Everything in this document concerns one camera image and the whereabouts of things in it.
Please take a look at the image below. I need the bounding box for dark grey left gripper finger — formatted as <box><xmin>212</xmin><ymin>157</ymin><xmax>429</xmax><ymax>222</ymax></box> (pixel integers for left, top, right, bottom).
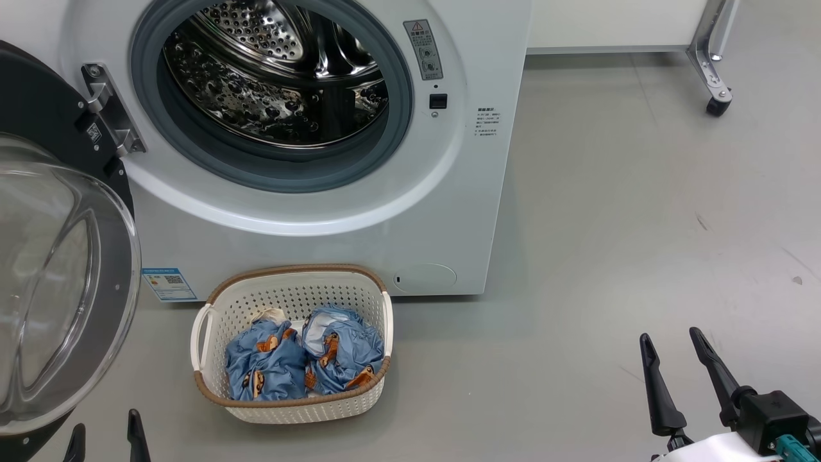
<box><xmin>62</xmin><ymin>423</ymin><xmax>86</xmax><ymax>462</ymax></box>
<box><xmin>127</xmin><ymin>409</ymin><xmax>152</xmax><ymax>462</ymax></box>

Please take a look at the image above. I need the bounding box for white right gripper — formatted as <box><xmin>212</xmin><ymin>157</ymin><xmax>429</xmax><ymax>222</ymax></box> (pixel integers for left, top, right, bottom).
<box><xmin>639</xmin><ymin>327</ymin><xmax>790</xmax><ymax>462</ymax></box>

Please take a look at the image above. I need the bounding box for blue bear-print garment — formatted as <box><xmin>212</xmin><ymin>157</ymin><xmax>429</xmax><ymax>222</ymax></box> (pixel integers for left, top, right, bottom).
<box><xmin>300</xmin><ymin>305</ymin><xmax>385</xmax><ymax>396</ymax></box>
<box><xmin>224</xmin><ymin>308</ymin><xmax>309</xmax><ymax>402</ymax></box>

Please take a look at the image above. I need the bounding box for black glass washer door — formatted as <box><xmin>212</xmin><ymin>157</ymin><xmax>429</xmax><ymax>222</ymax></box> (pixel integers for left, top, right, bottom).
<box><xmin>0</xmin><ymin>40</ymin><xmax>142</xmax><ymax>462</ymax></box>

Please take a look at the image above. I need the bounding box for white front-load washing machine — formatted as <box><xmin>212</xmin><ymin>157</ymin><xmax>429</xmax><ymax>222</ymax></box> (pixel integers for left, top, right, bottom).
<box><xmin>0</xmin><ymin>0</ymin><xmax>532</xmax><ymax>302</ymax></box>

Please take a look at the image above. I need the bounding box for metal door hinge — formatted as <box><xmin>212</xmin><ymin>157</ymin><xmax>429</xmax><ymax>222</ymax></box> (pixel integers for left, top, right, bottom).
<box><xmin>81</xmin><ymin>63</ymin><xmax>147</xmax><ymax>158</ymax></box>

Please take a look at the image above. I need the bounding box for stainless steel washer drum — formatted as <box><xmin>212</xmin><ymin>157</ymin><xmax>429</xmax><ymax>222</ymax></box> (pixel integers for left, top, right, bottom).
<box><xmin>162</xmin><ymin>0</ymin><xmax>390</xmax><ymax>150</ymax></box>

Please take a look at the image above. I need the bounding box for blue energy label sticker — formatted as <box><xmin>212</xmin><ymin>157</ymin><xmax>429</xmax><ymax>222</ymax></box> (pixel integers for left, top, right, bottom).
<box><xmin>141</xmin><ymin>268</ymin><xmax>198</xmax><ymax>303</ymax></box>

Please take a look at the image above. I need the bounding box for cream perforated laundry basket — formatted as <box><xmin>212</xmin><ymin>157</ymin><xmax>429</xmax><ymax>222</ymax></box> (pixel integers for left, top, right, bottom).
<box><xmin>190</xmin><ymin>264</ymin><xmax>394</xmax><ymax>425</ymax></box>

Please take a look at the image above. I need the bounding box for round white filter cover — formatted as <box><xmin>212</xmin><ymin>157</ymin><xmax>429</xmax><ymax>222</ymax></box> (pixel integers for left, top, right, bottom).
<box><xmin>393</xmin><ymin>263</ymin><xmax>458</xmax><ymax>295</ymax></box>

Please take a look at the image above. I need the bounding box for metal leg with black caster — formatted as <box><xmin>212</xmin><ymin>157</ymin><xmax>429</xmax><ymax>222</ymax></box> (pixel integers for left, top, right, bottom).
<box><xmin>686</xmin><ymin>0</ymin><xmax>740</xmax><ymax>117</ymax></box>

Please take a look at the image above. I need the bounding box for small black text label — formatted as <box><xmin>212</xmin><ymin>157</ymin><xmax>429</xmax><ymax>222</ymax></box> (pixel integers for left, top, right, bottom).
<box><xmin>475</xmin><ymin>107</ymin><xmax>500</xmax><ymax>139</ymax></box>

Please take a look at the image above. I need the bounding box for grey warning sticker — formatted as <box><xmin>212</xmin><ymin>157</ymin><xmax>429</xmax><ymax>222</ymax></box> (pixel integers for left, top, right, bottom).
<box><xmin>403</xmin><ymin>19</ymin><xmax>444</xmax><ymax>81</ymax></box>

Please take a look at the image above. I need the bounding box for teal right cable connector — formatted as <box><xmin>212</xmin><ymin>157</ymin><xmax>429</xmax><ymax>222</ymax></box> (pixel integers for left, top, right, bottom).
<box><xmin>775</xmin><ymin>435</ymin><xmax>806</xmax><ymax>462</ymax></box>

